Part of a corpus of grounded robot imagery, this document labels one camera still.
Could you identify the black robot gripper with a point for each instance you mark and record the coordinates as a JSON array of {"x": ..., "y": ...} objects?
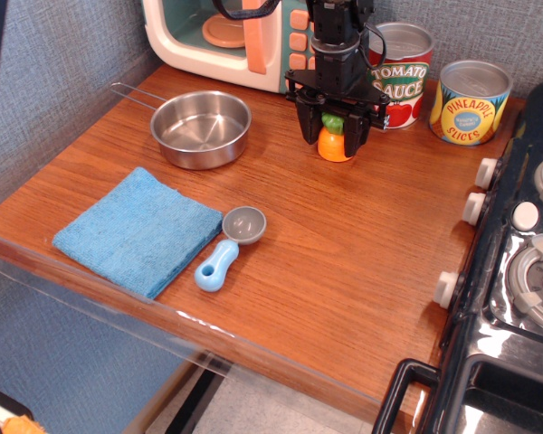
[{"x": 337, "y": 85}]

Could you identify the orange carrot salt shaker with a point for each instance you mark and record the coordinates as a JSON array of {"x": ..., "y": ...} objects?
[{"x": 330, "y": 144}]

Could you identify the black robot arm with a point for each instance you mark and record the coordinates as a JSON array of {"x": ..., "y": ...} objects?
[{"x": 342, "y": 25}]

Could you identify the white stove knob top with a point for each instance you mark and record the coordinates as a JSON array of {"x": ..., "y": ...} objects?
[{"x": 485, "y": 172}]

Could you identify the white stove knob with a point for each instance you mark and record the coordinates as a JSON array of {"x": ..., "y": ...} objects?
[
  {"x": 472, "y": 209},
  {"x": 444, "y": 289},
  {"x": 485, "y": 172}
]

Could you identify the white stove knob middle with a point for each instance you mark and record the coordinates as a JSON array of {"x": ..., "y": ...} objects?
[{"x": 472, "y": 209}]

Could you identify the white stove knob bottom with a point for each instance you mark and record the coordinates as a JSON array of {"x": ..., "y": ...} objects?
[{"x": 444, "y": 289}]

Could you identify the black toy stove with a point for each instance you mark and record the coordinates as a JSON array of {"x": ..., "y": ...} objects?
[{"x": 492, "y": 343}]

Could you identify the tomato sauce can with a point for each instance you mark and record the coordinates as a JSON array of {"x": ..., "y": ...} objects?
[{"x": 402, "y": 56}]

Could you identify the toy microwave oven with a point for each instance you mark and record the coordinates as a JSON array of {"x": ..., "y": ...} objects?
[{"x": 274, "y": 44}]

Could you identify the stainless steel pan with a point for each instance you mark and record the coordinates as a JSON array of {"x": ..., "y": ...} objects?
[{"x": 198, "y": 130}]

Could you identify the blue grey measuring scoop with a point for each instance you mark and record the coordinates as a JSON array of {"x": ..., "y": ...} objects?
[{"x": 241, "y": 226}]

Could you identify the pineapple slices can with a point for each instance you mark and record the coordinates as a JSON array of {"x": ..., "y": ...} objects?
[{"x": 469, "y": 102}]

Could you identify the orange microwave turntable plate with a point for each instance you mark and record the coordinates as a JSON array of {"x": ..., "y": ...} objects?
[{"x": 223, "y": 33}]

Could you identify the blue folded cloth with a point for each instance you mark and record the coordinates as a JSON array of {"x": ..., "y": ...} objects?
[{"x": 141, "y": 235}]

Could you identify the clear acrylic table guard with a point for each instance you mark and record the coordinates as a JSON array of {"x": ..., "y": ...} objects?
[{"x": 272, "y": 377}]

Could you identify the orange fuzzy object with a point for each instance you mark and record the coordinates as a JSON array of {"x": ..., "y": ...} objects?
[{"x": 22, "y": 425}]

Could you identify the black oven door handle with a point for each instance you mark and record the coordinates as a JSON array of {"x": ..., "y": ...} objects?
[{"x": 407, "y": 372}]

